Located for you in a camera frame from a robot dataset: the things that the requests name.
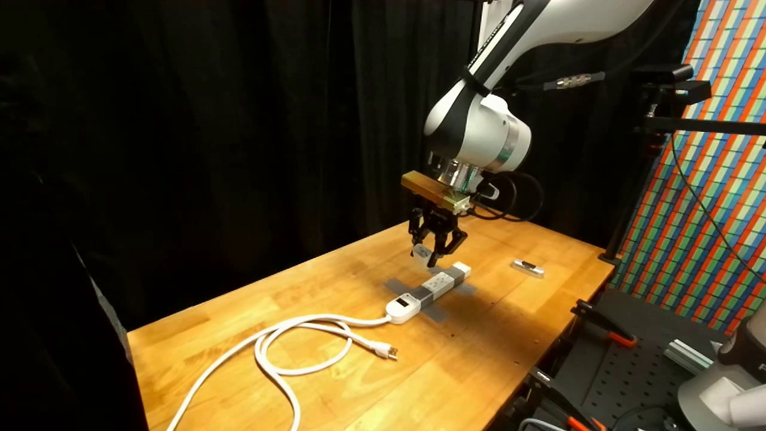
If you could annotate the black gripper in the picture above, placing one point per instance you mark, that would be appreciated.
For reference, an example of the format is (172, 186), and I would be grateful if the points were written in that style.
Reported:
(438, 222)

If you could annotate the white charger head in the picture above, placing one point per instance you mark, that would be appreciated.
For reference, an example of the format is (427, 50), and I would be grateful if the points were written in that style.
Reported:
(421, 255)

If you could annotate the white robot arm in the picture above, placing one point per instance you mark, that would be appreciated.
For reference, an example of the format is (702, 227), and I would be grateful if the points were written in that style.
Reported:
(470, 128)

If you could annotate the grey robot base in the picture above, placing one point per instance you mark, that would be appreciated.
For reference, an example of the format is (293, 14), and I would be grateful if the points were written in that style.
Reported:
(731, 396)

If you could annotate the white power strip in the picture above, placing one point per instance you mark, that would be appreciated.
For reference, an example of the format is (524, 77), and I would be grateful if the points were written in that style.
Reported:
(456, 269)

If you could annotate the small silver metal piece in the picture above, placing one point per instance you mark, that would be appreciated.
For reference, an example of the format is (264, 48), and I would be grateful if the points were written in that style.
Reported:
(527, 267)

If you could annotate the black perforated side table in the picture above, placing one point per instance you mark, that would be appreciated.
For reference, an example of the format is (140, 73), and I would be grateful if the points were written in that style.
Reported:
(627, 389)

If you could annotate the colourful checkered board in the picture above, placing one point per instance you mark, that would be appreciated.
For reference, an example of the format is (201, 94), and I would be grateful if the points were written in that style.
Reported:
(697, 238)

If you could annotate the black curtain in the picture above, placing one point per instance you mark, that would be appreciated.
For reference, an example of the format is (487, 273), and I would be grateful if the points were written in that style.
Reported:
(163, 152)

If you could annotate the grey duct tape strip near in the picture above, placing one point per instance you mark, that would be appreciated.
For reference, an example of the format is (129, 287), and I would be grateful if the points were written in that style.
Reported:
(457, 287)

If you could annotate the grey duct tape strip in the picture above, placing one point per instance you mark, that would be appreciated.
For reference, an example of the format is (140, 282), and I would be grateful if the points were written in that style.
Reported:
(457, 287)
(409, 303)

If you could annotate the grey duct tape strip far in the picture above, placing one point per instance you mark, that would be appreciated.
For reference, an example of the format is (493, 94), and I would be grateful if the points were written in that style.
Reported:
(409, 303)

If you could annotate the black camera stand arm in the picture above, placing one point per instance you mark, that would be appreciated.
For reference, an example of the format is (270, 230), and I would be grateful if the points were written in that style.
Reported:
(665, 94)

